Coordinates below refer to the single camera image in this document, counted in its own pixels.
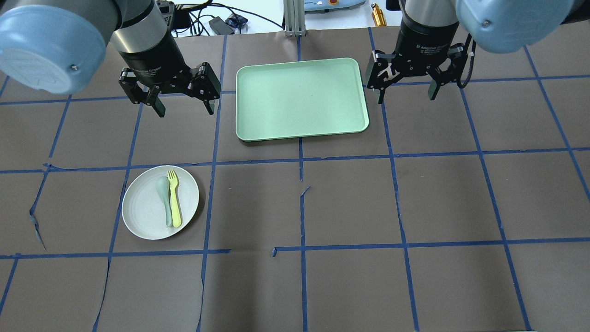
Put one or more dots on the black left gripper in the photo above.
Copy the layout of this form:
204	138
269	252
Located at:
154	62

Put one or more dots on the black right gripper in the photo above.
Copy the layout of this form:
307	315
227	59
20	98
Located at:
423	48

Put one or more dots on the white round plate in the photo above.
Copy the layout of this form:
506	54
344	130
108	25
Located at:
143	208

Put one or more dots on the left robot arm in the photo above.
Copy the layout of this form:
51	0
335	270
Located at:
58	45

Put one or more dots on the yellow plastic fork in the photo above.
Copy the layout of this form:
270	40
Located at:
176	216

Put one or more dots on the gold metal cylinder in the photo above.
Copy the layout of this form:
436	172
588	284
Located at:
378	15

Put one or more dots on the green plastic spoon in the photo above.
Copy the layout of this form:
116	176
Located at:
163	190

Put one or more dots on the black power adapter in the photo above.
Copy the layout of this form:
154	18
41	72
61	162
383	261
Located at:
220	27

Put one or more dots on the light green tray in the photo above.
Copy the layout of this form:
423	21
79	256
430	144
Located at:
300	99

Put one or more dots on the aluminium frame post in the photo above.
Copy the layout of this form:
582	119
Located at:
293	14

